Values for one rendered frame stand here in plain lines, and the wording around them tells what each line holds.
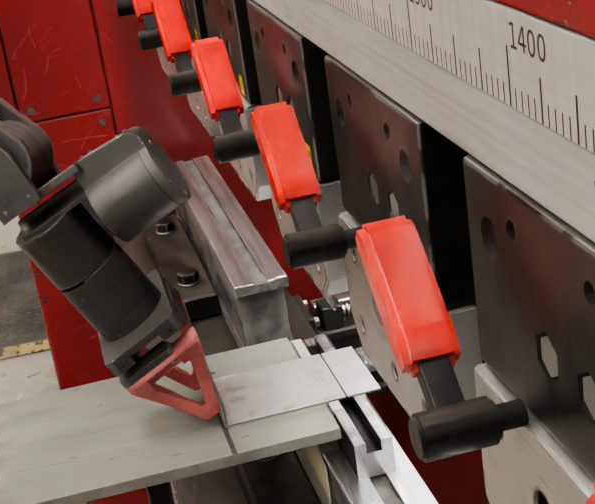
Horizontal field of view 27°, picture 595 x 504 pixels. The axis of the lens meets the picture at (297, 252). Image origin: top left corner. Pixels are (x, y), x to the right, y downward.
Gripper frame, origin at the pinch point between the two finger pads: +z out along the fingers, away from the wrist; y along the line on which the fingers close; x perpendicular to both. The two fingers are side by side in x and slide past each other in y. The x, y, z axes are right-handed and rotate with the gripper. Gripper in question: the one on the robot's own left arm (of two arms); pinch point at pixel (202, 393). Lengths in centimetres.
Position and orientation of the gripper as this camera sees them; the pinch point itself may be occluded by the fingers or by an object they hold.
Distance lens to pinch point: 102.7
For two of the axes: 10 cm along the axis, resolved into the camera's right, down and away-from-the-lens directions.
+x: -7.9, 6.2, 0.3
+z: 5.7, 7.2, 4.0
